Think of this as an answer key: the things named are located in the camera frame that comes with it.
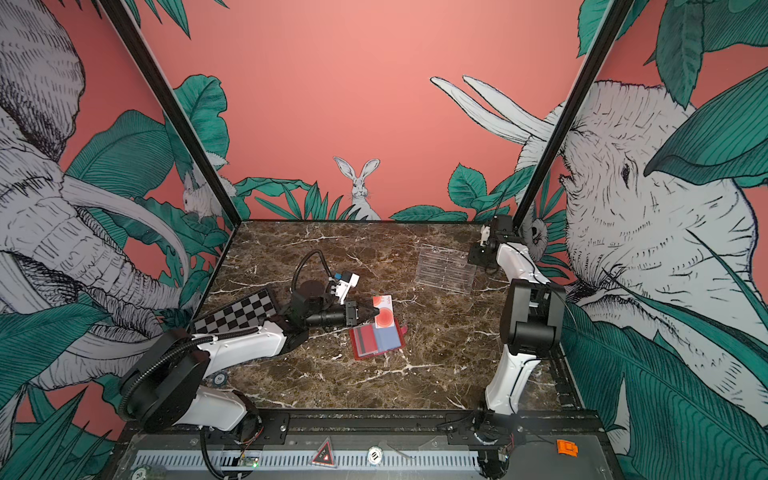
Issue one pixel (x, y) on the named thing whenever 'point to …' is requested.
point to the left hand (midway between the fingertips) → (380, 311)
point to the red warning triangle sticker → (325, 454)
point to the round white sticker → (375, 455)
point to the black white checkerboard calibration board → (244, 313)
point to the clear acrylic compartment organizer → (445, 268)
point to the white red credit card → (385, 317)
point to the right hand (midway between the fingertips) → (474, 250)
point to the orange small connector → (567, 447)
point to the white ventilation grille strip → (304, 460)
